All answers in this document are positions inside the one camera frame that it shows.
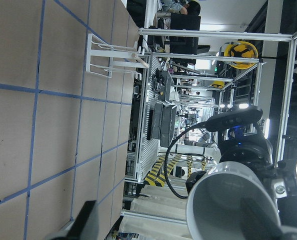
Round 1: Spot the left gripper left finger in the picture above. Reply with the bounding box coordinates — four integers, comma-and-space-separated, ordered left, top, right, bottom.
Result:
44, 200, 100, 240

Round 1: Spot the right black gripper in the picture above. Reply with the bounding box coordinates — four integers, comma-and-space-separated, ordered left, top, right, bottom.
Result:
218, 134, 297, 199

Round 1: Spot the white wire cup rack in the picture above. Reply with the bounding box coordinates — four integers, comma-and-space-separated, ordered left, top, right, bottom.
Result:
85, 33, 150, 80

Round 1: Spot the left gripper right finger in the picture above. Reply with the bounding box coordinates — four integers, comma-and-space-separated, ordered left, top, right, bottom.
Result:
279, 225, 297, 240

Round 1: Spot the pale grey plastic cup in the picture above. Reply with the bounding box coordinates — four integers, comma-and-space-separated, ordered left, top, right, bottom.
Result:
186, 161, 281, 240

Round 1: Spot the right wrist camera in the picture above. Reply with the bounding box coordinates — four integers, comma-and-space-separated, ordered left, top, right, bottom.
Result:
205, 105, 263, 132

